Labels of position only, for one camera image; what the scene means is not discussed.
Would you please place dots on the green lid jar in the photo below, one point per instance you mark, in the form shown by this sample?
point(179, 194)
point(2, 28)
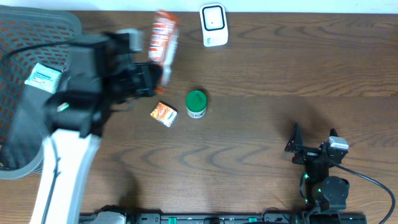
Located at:
point(196, 104)

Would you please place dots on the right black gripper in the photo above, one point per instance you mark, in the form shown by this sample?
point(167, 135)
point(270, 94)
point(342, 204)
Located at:
point(296, 141)

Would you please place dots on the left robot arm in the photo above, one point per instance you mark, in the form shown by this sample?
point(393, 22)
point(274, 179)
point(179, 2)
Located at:
point(100, 73)

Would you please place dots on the white teal wipes packet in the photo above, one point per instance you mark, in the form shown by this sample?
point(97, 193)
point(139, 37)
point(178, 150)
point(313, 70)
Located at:
point(44, 78)

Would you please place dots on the red chocolate bar wrapper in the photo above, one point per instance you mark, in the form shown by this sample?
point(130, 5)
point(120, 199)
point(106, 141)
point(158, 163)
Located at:
point(163, 45)

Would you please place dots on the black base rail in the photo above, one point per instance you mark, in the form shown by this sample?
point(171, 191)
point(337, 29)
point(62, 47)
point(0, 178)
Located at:
point(114, 214)

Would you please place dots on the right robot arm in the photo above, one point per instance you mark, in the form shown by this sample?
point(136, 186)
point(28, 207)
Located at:
point(325, 195)

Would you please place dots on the small orange snack box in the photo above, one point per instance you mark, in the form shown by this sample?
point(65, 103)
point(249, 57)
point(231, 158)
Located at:
point(164, 114)

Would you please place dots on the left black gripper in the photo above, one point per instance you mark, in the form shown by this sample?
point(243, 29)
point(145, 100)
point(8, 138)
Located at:
point(153, 75)

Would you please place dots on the grey plastic mesh basket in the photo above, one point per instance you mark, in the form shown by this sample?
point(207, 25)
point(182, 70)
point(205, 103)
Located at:
point(22, 128)

